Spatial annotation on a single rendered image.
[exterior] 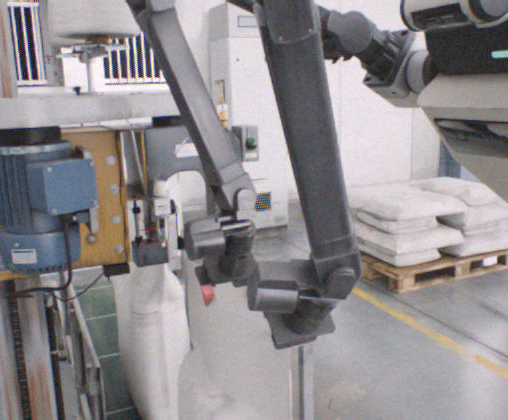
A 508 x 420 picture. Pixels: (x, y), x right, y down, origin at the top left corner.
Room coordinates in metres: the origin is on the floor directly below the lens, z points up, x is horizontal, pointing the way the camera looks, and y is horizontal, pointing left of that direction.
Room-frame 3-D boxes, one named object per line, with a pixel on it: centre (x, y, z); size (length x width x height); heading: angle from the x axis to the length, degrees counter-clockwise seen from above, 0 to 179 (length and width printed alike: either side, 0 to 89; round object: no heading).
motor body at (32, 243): (1.07, 0.43, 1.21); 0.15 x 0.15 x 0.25
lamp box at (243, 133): (1.43, 0.03, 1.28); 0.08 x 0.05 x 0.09; 24
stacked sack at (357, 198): (4.28, -0.97, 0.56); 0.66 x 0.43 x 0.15; 111
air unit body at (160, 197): (1.26, 0.22, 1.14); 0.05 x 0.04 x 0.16; 114
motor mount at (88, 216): (1.17, 0.38, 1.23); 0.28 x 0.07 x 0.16; 24
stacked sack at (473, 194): (4.39, -1.61, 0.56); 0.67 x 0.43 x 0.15; 24
